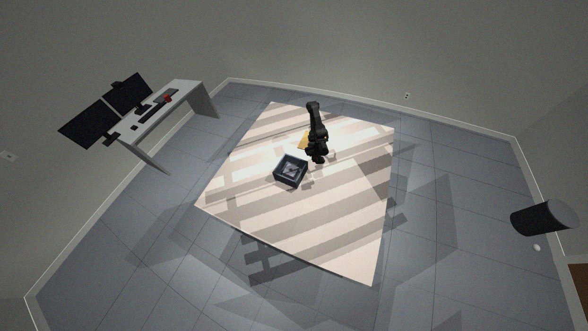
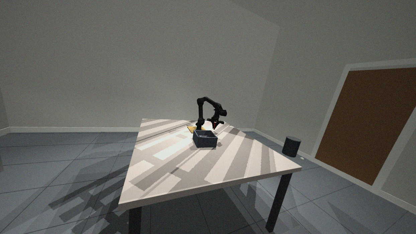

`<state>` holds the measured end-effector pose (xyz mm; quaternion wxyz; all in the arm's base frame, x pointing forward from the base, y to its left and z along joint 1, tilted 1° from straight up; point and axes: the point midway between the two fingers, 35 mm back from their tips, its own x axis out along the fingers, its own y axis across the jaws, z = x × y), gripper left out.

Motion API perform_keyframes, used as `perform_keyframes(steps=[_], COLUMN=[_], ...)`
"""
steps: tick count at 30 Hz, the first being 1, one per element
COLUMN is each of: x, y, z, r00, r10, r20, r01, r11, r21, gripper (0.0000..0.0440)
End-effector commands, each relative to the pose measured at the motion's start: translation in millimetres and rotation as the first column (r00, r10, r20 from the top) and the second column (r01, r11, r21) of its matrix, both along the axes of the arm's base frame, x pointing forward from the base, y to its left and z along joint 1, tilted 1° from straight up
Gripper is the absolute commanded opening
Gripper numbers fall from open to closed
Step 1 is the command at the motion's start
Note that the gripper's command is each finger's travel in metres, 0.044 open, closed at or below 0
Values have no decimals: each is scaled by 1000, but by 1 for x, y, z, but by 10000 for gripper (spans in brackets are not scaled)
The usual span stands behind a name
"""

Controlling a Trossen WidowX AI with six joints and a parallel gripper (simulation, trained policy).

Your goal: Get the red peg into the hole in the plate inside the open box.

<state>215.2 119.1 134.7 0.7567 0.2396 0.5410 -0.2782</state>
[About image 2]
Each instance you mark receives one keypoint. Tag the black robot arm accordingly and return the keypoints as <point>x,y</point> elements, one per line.
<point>218,111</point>

